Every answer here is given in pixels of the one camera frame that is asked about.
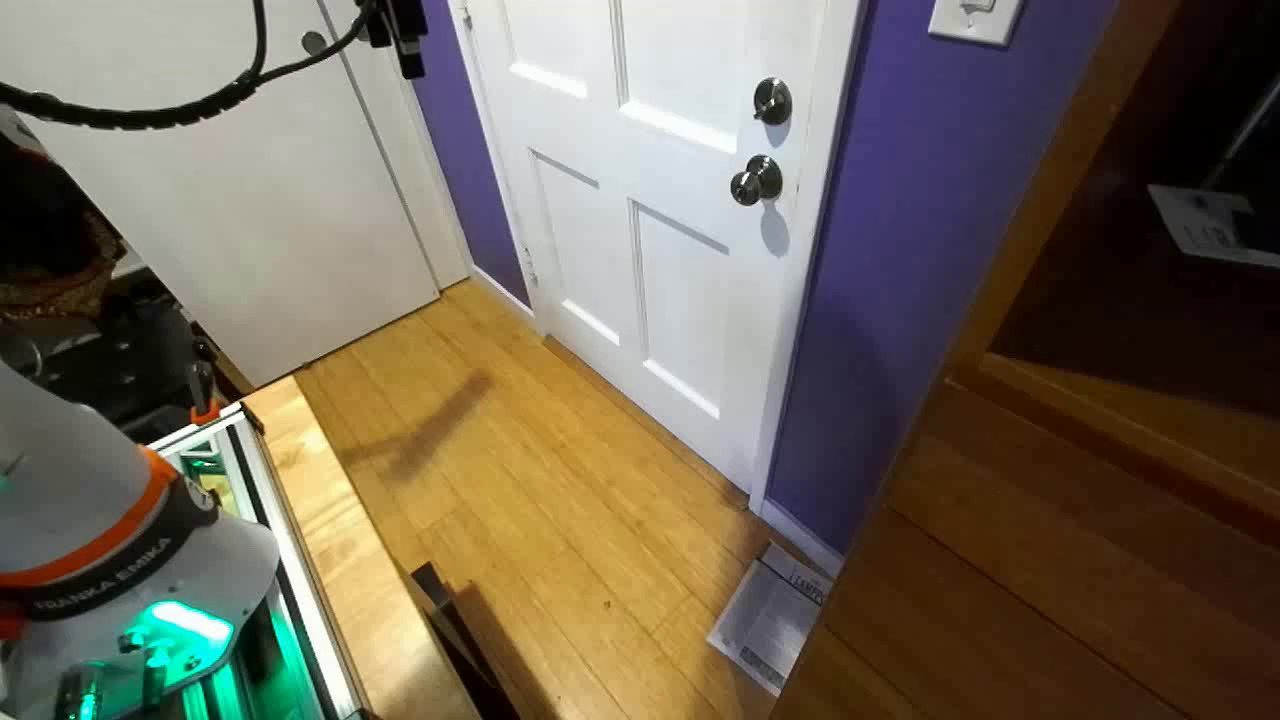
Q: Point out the narrow white closet door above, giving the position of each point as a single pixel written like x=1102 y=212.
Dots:
x=412 y=172

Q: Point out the wide white closet door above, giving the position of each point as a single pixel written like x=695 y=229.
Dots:
x=266 y=225

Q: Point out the black bag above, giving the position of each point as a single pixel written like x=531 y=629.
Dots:
x=122 y=354

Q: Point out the brown wicker basket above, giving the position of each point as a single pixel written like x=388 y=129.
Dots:
x=55 y=253

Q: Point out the white panel door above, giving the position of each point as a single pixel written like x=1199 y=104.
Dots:
x=667 y=264

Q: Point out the white floor vent register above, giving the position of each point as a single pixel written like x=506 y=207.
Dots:
x=766 y=620

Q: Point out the light wooden board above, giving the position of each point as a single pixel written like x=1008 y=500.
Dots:
x=341 y=534

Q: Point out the dark metal deadbolt lock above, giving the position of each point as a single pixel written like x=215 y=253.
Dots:
x=769 y=103

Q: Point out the dark metal door knob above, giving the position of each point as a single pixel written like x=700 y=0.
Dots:
x=753 y=181

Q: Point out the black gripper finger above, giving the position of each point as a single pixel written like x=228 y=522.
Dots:
x=408 y=43
x=379 y=22

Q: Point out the white light switch plate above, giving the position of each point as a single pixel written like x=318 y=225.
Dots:
x=976 y=19

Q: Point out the brown wooden partition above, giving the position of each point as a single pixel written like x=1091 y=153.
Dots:
x=1042 y=587

